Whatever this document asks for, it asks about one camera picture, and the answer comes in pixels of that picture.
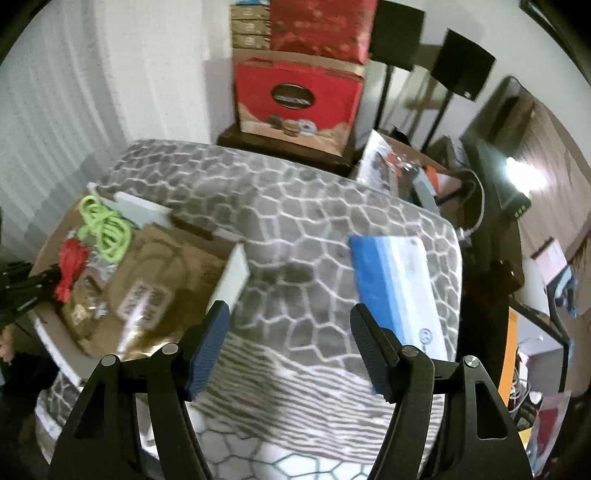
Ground red patterned gift box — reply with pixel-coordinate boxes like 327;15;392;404
269;0;378;64

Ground small black device green lights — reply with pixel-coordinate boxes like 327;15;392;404
505;191;533;221

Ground grey patterned blanket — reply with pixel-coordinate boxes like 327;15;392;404
34;138;463;480

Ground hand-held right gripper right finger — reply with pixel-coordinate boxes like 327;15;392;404
350;304;529;480

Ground white cardboard box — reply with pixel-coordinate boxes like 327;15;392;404
28;182;252;385

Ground black speaker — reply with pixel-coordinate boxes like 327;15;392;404
431;28;498;101
368;0;426;73

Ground red cord bundle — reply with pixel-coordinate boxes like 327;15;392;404
52;240;94;304

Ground orange board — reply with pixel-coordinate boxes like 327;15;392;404
498;308;519;408

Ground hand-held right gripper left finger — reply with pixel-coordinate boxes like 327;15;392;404
47;300;230;480

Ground dark wooden cabinet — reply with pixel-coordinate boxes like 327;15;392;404
217;124;362;178

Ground white printed box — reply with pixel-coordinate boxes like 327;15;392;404
357;130;403;191

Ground flat screen television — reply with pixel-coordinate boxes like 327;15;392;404
459;76;537;224

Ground black speaker stand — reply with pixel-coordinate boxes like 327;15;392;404
421;90;452;149
373;65;394;136

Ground white sheer curtain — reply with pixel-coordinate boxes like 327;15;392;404
0;14;126;243

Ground clear snack packet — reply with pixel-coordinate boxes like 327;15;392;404
60;261;122;340

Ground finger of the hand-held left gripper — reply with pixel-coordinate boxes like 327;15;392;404
0;286;45;324
0;261;63;289

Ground green cable bundle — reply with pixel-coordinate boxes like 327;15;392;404
75;194;136;265

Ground light blue box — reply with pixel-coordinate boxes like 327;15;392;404
412;172;438;214

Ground brown kraft pouch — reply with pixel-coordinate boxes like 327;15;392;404
76;224;232;361

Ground pink box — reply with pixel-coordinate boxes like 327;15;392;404
530;237;567;283

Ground white cable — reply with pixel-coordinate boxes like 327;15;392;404
456;167;486;237

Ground blue and white box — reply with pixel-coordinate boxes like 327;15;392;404
348;234;450;364

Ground red paper sheet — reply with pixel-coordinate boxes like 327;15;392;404
525;391;574;477

